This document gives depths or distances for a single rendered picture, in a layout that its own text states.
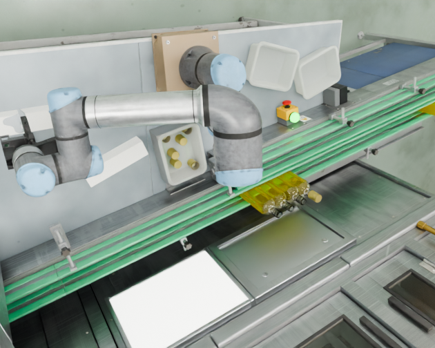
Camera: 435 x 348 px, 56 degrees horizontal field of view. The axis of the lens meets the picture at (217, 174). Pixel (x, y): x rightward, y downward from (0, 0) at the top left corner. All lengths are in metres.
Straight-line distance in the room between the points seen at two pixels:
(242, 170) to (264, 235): 0.76
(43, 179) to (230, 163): 0.42
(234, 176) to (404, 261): 0.87
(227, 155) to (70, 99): 0.37
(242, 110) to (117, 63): 0.69
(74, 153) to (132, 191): 0.70
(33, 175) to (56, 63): 0.56
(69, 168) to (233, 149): 0.39
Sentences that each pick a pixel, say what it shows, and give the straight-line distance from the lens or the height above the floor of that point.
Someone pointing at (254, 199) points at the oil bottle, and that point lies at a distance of 1.62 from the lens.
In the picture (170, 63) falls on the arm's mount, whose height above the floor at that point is 0.85.
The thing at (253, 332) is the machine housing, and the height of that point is 1.40.
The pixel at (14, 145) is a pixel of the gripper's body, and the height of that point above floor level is 1.05.
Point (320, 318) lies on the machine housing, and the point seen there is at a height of 1.48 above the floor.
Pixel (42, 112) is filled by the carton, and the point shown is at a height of 0.81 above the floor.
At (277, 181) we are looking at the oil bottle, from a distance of 1.69.
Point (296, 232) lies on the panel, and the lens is 1.68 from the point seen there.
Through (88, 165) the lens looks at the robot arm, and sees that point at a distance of 1.02.
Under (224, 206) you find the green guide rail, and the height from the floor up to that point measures 0.91.
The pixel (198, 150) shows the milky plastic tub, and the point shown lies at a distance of 1.64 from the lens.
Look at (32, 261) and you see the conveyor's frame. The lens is 1.60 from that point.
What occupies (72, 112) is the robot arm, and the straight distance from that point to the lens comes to 0.97.
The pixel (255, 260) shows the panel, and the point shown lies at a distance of 1.57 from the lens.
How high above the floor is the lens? 2.16
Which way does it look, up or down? 51 degrees down
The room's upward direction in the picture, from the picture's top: 127 degrees clockwise
